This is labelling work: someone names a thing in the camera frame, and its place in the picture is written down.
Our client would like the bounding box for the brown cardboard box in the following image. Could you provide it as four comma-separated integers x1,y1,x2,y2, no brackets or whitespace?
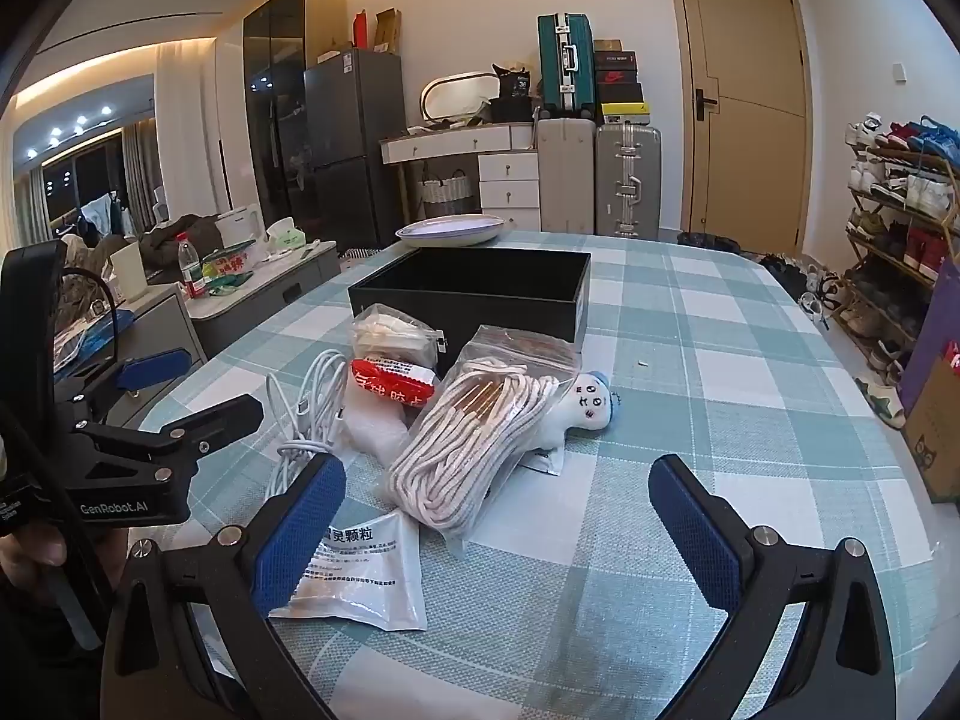
904,360,960,505

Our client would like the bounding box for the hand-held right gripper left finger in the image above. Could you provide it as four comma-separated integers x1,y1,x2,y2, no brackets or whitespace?
101,454,347,720

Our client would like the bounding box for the dark jacket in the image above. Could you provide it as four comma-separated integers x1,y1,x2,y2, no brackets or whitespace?
139,214,222,271

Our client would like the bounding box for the shoe rack with shoes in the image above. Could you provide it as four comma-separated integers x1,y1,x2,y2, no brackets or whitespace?
844,111,960,391

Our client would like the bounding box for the red white packet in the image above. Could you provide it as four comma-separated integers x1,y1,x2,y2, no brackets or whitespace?
349,358,437,412

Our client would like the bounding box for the black bag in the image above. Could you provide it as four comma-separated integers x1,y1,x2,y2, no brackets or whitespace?
491,64,535,123

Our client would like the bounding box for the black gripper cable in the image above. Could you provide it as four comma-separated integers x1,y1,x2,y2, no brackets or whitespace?
60,266,121,421

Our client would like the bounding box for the open cardboard carton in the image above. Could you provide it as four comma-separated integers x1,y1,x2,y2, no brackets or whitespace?
373,7,404,55

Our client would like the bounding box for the green white slipper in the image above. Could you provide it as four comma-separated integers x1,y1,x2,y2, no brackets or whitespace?
855,379,908,428

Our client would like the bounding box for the white printed sachet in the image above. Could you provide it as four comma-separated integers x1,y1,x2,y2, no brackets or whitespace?
517,446,567,477
268,508,430,632

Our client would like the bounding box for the dark glass cabinet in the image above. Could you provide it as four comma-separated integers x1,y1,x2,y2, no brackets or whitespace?
241,0,347,226

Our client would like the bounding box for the white oval plate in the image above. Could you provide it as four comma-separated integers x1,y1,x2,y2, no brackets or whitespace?
395,214,507,248

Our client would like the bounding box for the white bin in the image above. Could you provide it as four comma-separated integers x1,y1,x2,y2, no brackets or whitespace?
109,241,147,305

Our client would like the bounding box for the green white tissue box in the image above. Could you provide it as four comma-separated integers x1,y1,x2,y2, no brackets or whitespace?
266,216,308,252

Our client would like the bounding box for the silver suitcase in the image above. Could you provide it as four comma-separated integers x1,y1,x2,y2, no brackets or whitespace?
595,122,663,239

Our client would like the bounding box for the purple paper bag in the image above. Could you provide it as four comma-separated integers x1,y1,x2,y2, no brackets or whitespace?
898,255,960,421

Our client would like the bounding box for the red green snack bag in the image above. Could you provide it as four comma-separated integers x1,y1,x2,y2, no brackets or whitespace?
201,240,260,295

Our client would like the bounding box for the person's left hand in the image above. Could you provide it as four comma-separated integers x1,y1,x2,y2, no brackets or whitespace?
0,523,70,569

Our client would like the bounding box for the grey fridge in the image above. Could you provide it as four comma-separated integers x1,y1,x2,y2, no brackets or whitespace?
304,47,410,248

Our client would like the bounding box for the wooden shoe rack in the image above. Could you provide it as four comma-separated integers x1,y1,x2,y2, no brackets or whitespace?
840,142,960,376

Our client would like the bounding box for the blue plastic bag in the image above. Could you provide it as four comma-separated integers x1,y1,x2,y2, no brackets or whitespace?
71,311,136,372

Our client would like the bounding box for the oval white framed mirror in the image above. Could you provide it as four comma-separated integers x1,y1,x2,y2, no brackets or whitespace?
418,71,502,125

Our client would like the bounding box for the clear water bottle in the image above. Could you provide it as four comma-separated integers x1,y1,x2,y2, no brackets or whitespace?
176,234,209,299

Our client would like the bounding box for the beige wooden door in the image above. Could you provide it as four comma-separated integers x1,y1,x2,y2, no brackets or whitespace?
664,0,818,252

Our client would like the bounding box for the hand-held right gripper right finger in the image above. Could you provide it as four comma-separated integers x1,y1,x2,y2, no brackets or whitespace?
649,456,897,720

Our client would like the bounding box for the white dressing table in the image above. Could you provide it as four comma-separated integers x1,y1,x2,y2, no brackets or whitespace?
380,124,541,166

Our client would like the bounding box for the pair of black shoes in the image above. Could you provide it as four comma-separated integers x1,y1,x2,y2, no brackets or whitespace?
675,231,743,254

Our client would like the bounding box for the white kettle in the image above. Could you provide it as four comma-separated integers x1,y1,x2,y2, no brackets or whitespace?
216,204,265,248

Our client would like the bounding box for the grey sideboard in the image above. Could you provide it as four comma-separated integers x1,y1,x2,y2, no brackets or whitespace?
187,240,342,361

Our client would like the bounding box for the white charging cable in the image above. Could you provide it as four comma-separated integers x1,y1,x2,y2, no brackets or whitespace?
264,349,353,500

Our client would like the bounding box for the woven basket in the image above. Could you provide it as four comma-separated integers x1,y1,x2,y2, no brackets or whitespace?
416,171,473,222

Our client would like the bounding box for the zip bag of laces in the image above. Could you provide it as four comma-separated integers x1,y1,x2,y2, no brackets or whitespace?
466,324,584,383

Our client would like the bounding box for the small white plush doll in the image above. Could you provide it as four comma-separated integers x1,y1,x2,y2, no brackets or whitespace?
525,369,623,455

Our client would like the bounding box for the black cardboard box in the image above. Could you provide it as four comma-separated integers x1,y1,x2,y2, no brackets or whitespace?
347,246,593,352

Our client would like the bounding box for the teal suitcase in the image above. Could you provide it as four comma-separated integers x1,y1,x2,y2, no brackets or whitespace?
537,13,597,119

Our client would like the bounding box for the zip bag of white rope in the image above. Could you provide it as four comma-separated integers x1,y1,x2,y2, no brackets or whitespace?
382,356,571,541

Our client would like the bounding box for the loose shoes group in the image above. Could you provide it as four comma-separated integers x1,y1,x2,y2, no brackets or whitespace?
757,251,845,331

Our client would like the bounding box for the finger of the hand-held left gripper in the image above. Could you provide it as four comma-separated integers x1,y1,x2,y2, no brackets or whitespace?
56,349,192,402
71,395,265,481

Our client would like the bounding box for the zip bag of white pads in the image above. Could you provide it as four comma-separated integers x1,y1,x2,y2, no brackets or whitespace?
351,304,449,376

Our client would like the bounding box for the white drawer unit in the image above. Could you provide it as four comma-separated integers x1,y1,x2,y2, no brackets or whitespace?
478,152,541,230

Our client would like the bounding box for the beige suitcase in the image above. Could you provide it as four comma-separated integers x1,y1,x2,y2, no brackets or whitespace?
535,116,599,235

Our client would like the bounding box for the grey low cabinet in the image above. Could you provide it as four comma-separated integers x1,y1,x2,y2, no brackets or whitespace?
112,289,207,428

